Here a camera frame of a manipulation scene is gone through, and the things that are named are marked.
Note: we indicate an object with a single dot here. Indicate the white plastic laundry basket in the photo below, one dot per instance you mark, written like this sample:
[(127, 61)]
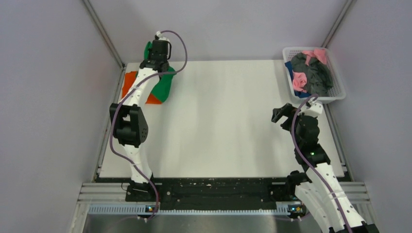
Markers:
[(321, 70)]

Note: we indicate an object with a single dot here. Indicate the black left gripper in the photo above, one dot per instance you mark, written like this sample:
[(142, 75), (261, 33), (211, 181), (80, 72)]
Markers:
[(149, 51)]

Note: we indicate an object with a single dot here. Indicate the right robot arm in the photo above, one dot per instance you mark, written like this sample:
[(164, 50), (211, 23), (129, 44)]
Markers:
[(317, 187)]

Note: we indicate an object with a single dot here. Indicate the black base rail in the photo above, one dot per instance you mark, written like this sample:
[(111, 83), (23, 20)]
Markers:
[(214, 194)]

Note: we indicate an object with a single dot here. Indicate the folded orange t shirt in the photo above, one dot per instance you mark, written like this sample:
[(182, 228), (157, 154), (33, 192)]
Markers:
[(129, 79)]

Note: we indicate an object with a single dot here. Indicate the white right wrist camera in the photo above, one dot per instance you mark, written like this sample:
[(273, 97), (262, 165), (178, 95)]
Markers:
[(314, 108)]

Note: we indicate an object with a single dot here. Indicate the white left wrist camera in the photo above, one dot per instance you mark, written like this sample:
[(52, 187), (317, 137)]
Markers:
[(160, 36)]

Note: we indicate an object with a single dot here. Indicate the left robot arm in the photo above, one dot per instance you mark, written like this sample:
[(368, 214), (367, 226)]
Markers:
[(129, 125)]

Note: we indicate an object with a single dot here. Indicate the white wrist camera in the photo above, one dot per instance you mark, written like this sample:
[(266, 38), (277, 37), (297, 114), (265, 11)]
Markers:
[(160, 36), (314, 108)]

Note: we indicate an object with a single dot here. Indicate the blue t shirt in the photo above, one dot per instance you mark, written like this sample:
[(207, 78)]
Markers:
[(298, 80)]

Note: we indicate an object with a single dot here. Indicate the dark grey t shirt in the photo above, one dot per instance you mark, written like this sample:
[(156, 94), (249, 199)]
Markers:
[(314, 75)]

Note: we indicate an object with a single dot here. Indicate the pink t shirt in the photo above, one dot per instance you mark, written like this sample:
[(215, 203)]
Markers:
[(301, 80)]

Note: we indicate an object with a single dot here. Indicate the white slotted cable duct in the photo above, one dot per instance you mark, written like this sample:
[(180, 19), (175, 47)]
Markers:
[(143, 209)]

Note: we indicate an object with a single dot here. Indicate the green t shirt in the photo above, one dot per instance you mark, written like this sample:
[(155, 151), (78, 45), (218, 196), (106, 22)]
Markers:
[(162, 88)]

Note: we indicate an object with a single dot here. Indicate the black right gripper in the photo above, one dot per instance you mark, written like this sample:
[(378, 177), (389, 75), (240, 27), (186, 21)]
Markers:
[(287, 110)]

